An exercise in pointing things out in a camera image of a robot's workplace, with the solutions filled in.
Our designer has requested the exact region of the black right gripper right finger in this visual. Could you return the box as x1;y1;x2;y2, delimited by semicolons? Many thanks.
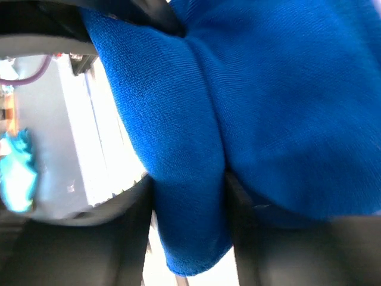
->
225;172;380;286

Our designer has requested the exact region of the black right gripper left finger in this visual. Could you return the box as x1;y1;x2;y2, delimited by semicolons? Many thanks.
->
1;176;152;285

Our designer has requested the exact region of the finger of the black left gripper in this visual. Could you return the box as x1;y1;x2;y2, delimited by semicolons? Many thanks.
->
1;1;186;55

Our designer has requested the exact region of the blue microfiber towel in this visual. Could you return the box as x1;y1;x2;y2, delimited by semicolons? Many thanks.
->
90;1;380;276

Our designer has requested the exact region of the teal cloth in background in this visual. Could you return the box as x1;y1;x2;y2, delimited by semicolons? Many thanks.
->
1;129;39;213

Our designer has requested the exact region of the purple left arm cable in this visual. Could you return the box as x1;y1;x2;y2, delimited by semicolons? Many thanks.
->
0;53;51;87

